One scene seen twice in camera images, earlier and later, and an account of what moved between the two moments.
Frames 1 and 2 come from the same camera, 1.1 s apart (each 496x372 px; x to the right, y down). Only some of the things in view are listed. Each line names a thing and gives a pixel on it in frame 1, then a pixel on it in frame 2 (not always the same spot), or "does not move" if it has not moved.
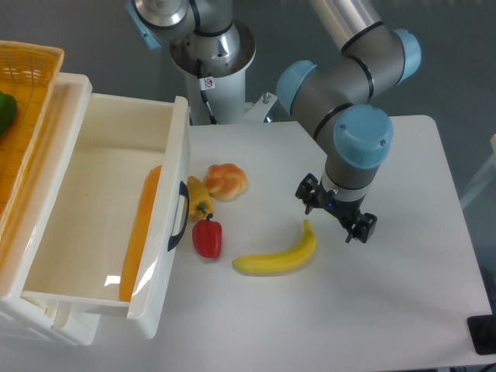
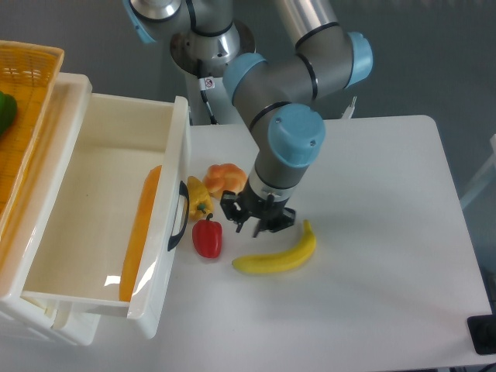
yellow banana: [280, 262] does not move
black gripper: [312, 194] → [258, 208]
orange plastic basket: [28, 71] does not move
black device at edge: [482, 329] does not move
